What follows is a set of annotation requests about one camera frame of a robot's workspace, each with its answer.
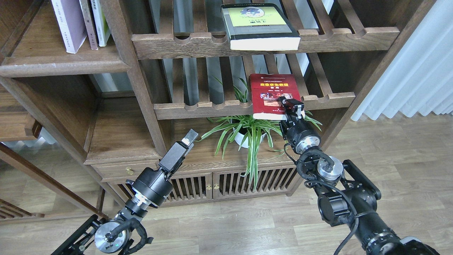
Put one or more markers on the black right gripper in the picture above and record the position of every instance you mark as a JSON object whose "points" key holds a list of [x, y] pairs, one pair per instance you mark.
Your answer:
{"points": [[297, 131]]}

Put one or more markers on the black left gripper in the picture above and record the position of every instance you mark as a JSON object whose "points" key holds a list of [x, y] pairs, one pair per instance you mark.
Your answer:
{"points": [[152, 187]]}

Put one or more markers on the red paperback book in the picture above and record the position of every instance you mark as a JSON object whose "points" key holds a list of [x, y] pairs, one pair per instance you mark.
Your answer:
{"points": [[265, 92]]}

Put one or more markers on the pale lilac paperback book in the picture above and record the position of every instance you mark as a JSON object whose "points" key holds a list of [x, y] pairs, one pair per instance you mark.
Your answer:
{"points": [[71, 23]]}

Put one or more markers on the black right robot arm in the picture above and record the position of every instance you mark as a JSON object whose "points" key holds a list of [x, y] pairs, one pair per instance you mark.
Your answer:
{"points": [[345, 194]]}

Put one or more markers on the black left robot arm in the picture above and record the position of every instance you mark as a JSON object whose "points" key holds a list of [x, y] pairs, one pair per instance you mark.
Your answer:
{"points": [[125, 234]]}

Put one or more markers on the green spider plant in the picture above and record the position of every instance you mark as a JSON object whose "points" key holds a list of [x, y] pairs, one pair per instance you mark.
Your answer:
{"points": [[229, 126]]}

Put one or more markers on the white plant pot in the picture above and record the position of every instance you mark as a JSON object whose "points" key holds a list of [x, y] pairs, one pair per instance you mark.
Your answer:
{"points": [[249, 138]]}

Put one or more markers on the brass drawer knob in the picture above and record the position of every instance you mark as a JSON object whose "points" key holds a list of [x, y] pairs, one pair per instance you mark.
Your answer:
{"points": [[129, 171]]}

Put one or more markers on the yellow and black thick book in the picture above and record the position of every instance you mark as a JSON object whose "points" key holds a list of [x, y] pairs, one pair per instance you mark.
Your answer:
{"points": [[258, 27]]}

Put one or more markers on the dark wooden bookshelf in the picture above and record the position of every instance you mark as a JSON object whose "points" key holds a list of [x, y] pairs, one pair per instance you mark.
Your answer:
{"points": [[121, 104]]}

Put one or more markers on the white curtain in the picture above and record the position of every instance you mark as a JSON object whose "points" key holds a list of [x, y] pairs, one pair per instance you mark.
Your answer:
{"points": [[419, 79]]}

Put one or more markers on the white green upright book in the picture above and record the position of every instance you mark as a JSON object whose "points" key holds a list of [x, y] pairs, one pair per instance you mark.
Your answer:
{"points": [[102, 28]]}

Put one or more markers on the brown upright book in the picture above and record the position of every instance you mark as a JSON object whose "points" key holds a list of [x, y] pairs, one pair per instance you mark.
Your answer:
{"points": [[86, 8]]}

